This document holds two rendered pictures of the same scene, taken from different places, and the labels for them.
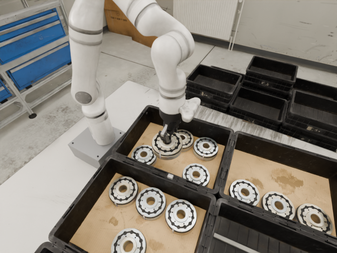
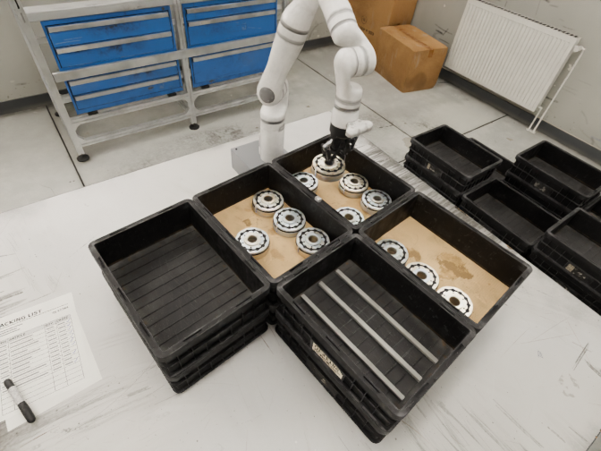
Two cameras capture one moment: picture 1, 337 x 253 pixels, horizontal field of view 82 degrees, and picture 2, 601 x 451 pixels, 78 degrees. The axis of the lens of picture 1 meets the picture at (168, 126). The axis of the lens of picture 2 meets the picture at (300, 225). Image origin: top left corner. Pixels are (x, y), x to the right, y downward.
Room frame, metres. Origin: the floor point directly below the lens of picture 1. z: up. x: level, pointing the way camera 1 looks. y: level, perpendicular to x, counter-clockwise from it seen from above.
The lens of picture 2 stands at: (-0.49, -0.26, 1.70)
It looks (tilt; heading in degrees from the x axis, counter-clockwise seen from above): 47 degrees down; 21
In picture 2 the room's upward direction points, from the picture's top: 7 degrees clockwise
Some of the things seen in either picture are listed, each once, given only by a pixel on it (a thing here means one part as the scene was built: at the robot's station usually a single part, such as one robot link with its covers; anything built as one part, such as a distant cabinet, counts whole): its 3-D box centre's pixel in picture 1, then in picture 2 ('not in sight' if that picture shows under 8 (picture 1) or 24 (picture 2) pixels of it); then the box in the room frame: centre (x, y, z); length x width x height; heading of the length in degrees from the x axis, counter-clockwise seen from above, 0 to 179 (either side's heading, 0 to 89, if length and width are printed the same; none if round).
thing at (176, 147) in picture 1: (167, 142); (328, 164); (0.40, 0.00, 1.01); 0.10 x 0.10 x 0.01
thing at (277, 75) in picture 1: (263, 88); (541, 197); (1.56, -0.93, 0.37); 0.40 x 0.30 x 0.45; 61
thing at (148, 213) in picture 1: (150, 201); (289, 219); (0.26, 0.06, 0.86); 0.10 x 0.10 x 0.01
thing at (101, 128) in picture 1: (100, 125); (272, 138); (0.59, 0.30, 0.88); 0.09 x 0.09 x 0.17; 64
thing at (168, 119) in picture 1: (171, 115); (341, 133); (0.43, -0.01, 1.10); 0.08 x 0.08 x 0.09
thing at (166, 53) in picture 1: (170, 67); (349, 78); (0.42, 0.00, 1.27); 0.09 x 0.07 x 0.15; 140
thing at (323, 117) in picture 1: (306, 130); (574, 277); (1.02, -1.08, 0.37); 0.40 x 0.30 x 0.45; 61
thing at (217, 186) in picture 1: (175, 142); (342, 177); (0.47, -0.03, 0.92); 0.40 x 0.30 x 0.02; 67
